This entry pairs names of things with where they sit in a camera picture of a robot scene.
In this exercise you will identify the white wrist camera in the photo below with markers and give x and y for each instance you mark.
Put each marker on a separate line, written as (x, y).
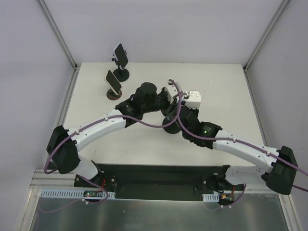
(193, 99)
(173, 90)

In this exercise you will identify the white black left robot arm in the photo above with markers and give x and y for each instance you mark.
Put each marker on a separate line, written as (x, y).
(65, 144)

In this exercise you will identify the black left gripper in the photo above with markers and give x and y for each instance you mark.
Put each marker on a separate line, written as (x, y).
(164, 103)

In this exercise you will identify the aluminium corner frame post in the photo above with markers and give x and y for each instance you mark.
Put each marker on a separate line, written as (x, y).
(266, 33)
(57, 33)

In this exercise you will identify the aluminium corner frame post left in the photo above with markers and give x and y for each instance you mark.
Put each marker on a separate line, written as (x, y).
(57, 33)

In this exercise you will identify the phone with cream case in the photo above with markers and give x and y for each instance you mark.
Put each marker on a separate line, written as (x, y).
(113, 82)

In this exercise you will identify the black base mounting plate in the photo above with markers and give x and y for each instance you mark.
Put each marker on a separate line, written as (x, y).
(172, 183)

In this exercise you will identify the phone with lilac case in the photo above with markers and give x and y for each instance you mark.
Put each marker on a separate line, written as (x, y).
(120, 56)

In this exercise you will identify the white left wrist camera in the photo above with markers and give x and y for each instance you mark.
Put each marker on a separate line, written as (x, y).
(173, 90)

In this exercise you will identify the phone stand with wooden base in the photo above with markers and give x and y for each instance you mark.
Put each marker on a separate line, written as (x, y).
(111, 95)

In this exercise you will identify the aluminium corner frame post right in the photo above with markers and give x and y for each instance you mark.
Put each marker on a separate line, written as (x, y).
(266, 33)

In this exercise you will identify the black round-base phone stand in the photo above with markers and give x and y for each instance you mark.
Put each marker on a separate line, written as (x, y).
(171, 129)

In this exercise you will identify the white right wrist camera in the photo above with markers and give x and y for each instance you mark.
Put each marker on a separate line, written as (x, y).
(193, 99)

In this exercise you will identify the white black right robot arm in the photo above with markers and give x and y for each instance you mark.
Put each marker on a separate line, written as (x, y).
(276, 167)

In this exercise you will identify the black clamp phone stand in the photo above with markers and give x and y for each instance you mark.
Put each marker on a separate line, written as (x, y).
(121, 74)

